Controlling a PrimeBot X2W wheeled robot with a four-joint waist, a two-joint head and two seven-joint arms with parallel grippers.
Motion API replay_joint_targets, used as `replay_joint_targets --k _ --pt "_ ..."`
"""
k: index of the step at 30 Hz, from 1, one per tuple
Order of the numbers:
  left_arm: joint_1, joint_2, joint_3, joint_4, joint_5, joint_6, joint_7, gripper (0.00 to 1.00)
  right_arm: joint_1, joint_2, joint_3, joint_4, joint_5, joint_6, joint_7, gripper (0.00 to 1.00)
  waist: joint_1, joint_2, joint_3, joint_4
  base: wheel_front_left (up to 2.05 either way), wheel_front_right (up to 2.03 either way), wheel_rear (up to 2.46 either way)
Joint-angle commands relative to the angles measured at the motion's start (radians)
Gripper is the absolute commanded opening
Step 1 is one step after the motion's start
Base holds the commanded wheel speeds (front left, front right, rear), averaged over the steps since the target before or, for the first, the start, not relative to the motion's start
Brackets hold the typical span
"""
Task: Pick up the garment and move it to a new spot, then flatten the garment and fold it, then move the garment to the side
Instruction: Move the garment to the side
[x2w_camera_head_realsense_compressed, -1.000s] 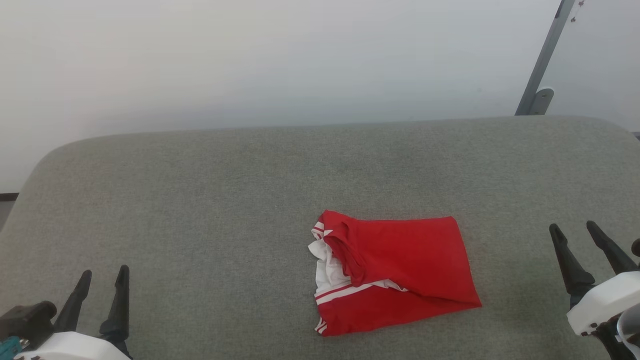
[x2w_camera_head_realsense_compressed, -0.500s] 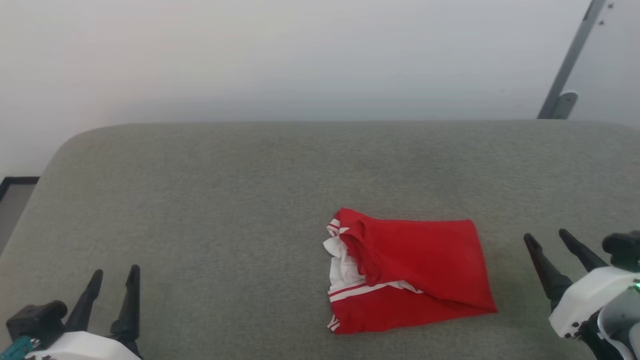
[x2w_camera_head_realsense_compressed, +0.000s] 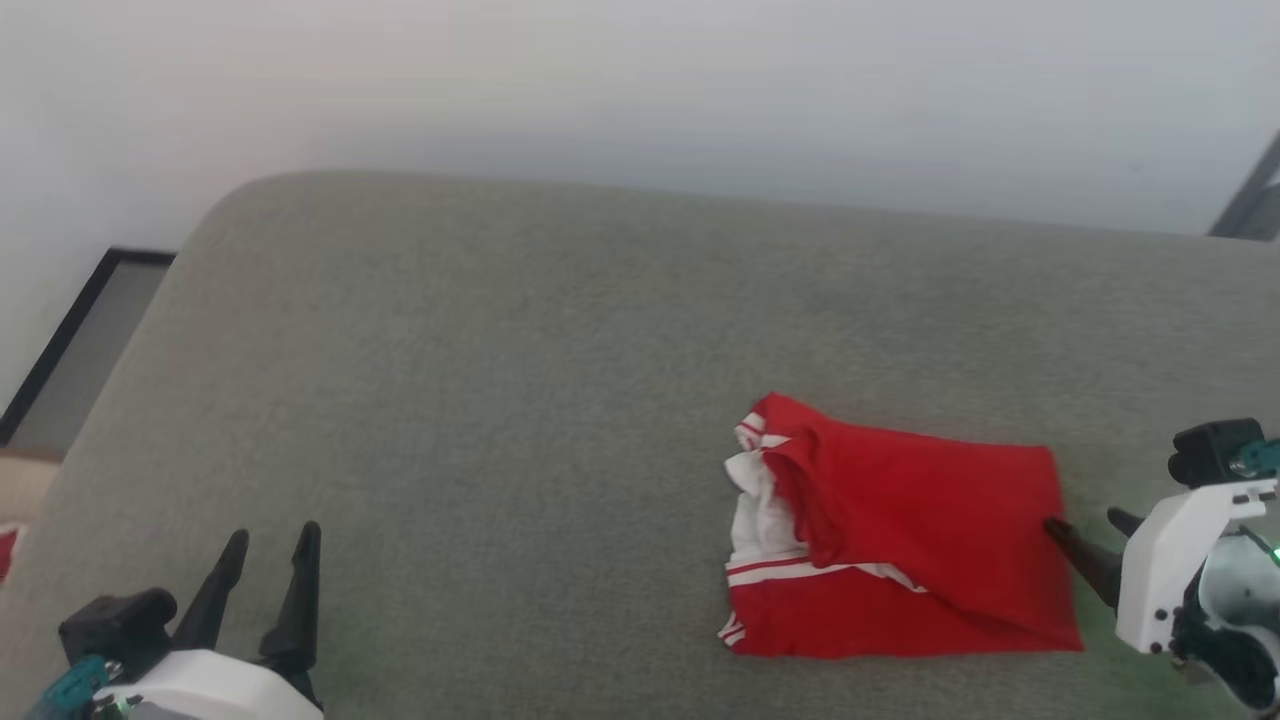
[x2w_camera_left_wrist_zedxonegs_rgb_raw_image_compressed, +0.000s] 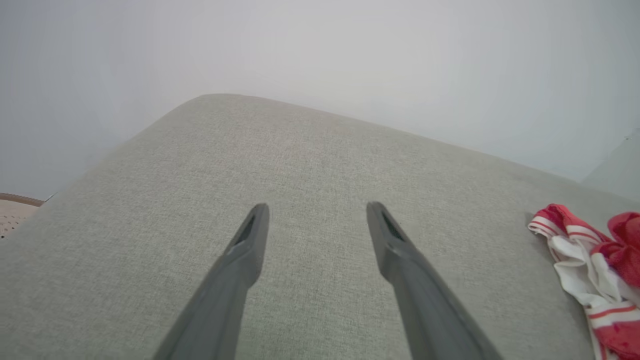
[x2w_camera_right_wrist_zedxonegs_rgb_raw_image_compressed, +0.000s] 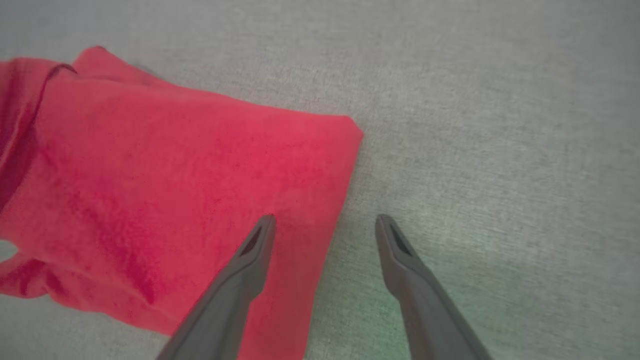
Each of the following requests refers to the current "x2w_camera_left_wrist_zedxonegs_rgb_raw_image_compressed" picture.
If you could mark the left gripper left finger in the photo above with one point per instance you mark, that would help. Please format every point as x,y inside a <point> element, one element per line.
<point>225,300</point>

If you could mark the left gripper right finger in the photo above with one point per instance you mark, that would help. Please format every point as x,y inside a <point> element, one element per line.
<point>425,310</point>

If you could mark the red and white garment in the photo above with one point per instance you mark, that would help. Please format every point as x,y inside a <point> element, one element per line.
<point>590,270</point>

